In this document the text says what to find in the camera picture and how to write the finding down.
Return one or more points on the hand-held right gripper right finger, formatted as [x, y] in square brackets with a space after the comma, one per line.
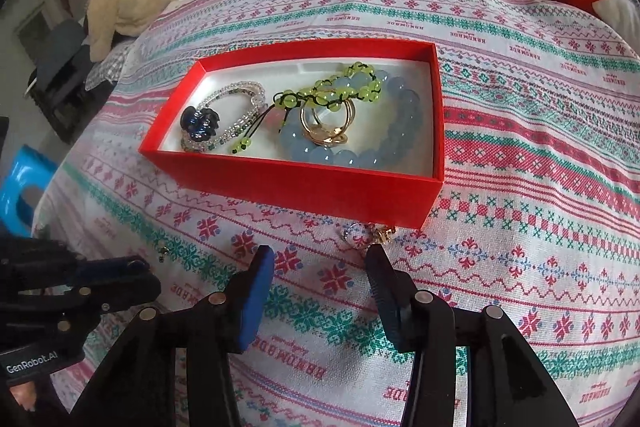
[387, 302]

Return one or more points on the checkered bed sheet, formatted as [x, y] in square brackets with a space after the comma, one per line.
[107, 67]

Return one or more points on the patterned knit-print tablecloth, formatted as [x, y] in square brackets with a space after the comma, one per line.
[525, 157]

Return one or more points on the blue plastic stool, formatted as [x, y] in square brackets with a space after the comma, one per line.
[20, 177]

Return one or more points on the dark chair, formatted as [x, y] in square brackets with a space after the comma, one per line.
[65, 57]

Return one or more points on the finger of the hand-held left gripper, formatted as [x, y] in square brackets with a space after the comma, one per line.
[125, 294]
[115, 269]

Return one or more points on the person's left hand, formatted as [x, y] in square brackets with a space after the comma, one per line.
[22, 394]

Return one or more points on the red jewelry box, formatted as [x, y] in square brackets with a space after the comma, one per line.
[300, 197]

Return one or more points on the small dark stud earring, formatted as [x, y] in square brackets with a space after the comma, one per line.
[161, 252]

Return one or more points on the dark flower charm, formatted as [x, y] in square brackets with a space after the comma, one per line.
[197, 122]

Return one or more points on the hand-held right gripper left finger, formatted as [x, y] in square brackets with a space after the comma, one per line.
[255, 302]

